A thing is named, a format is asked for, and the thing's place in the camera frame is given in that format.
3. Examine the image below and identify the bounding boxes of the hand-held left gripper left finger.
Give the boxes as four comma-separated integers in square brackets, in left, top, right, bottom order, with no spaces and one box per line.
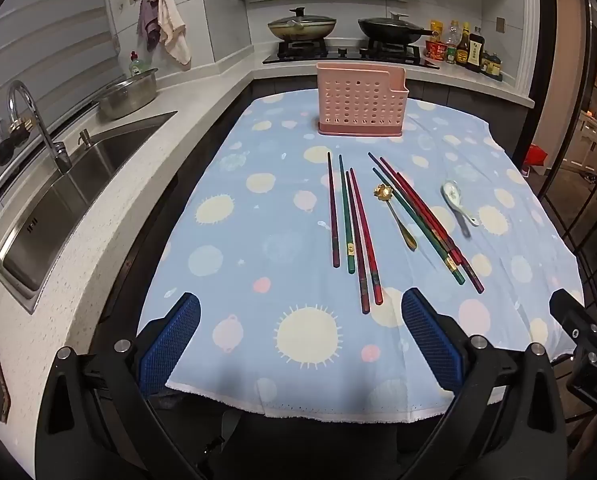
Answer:
[36,291,219,480]

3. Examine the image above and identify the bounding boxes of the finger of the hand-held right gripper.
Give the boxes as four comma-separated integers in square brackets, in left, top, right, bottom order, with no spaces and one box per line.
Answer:
[549,287,597,361]

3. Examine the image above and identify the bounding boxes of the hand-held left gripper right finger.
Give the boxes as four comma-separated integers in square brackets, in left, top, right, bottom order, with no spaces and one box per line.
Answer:
[373,287,569,480]

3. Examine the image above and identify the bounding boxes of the green chopstick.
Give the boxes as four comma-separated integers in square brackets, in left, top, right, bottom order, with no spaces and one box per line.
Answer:
[339,154,355,275]
[367,152,466,286]

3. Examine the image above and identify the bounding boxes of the red chopstick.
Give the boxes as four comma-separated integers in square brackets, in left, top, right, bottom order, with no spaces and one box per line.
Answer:
[395,172,485,295]
[379,156,464,266]
[350,167,384,306]

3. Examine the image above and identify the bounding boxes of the maroon chopstick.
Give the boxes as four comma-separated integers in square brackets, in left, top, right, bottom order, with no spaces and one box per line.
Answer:
[373,165,456,273]
[327,152,340,268]

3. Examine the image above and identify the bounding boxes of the dark brown chopstick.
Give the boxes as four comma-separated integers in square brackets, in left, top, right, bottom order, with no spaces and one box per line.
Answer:
[345,171,369,315]

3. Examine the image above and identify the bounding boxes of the white ceramic spoon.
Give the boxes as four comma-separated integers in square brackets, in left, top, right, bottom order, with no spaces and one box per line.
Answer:
[441,181,480,227]

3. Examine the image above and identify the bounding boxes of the gold flower spoon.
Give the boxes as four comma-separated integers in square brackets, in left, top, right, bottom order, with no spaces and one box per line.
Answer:
[373,183,418,252]

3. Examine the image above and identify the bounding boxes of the pink perforated utensil holder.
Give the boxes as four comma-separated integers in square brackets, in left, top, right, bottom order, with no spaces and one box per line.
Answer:
[315,61,410,137]

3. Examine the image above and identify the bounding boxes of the blue dotted tablecloth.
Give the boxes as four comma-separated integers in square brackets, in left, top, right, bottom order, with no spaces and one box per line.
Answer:
[137,89,586,423]

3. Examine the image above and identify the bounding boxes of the red object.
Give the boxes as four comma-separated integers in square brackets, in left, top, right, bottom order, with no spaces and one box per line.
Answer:
[523,142,549,168]

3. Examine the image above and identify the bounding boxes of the stainless steel sink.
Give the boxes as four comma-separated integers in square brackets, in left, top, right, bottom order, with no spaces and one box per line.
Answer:
[0,110,179,313]

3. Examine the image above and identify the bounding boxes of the stainless steel pot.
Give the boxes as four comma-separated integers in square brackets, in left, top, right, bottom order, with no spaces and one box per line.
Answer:
[96,67,159,121]

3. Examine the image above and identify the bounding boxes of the seasoning jar rack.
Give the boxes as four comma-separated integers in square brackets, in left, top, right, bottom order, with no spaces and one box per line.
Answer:
[481,50,504,81]

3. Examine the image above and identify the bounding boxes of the green dish soap bottle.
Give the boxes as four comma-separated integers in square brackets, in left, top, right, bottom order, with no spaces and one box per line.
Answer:
[128,50,152,77]

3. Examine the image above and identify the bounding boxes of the dark soy sauce bottle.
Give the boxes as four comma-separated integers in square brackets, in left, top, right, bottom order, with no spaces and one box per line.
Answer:
[465,26,485,73]

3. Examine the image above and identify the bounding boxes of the yellow cap sauce bottle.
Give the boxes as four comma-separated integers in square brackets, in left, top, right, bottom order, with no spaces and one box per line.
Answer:
[455,22,471,66]

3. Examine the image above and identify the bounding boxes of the chrome faucet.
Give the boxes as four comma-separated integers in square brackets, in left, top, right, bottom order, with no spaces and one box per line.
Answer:
[7,80,74,173]

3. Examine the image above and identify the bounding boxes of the black gas stove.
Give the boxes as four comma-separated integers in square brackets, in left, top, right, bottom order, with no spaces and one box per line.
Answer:
[262,37,441,70]

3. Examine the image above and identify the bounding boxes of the pink white towel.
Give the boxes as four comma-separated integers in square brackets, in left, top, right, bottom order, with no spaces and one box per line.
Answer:
[151,0,193,72]

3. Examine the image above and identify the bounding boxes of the black wok with glass lid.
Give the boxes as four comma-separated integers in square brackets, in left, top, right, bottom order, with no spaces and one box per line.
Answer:
[357,11,439,43]

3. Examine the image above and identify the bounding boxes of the purple towel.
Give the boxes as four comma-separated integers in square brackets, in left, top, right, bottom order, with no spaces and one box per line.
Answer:
[137,0,162,51]

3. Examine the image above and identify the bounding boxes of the white window blind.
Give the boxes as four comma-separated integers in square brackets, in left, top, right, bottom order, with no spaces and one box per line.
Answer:
[0,0,119,136]

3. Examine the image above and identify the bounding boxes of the steel wok with lid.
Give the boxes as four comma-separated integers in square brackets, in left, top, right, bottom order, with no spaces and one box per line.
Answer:
[267,7,338,42]

